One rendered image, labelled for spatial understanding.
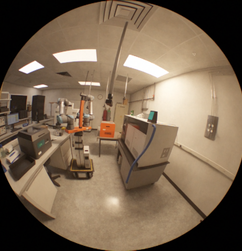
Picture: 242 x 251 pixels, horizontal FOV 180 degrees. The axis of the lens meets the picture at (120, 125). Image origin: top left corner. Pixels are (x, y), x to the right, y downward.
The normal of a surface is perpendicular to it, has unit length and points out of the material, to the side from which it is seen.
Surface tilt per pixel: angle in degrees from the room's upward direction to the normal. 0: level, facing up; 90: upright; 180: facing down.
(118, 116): 90
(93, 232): 0
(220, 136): 90
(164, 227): 0
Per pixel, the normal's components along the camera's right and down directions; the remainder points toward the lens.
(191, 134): -0.97, -0.09
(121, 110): 0.22, 0.22
